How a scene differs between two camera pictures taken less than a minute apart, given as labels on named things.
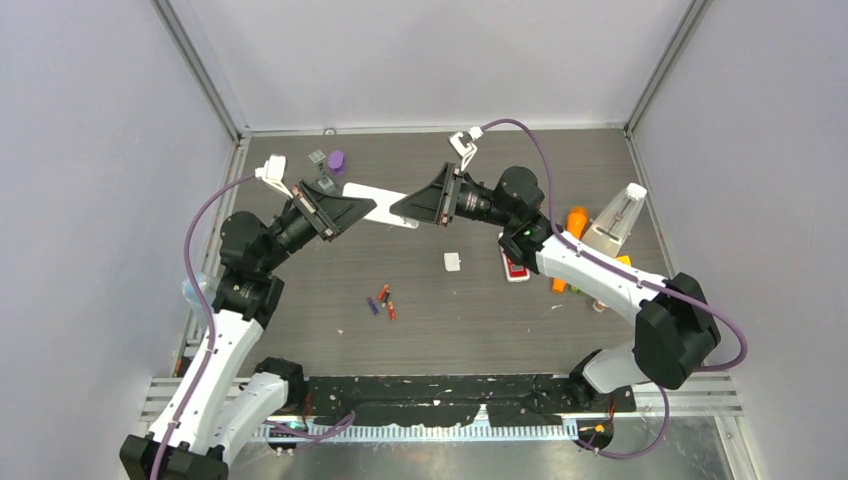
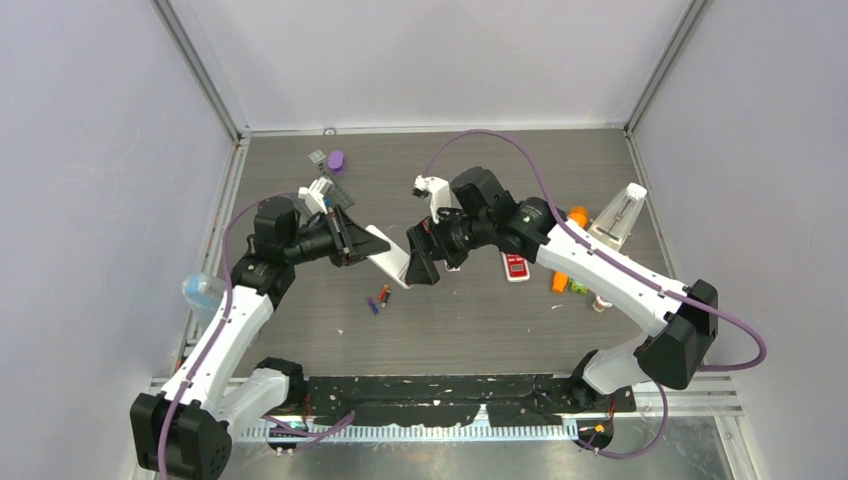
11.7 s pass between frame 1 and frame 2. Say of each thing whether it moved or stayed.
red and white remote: stayed
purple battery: stayed
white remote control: moved
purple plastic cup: stayed
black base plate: stayed
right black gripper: moved
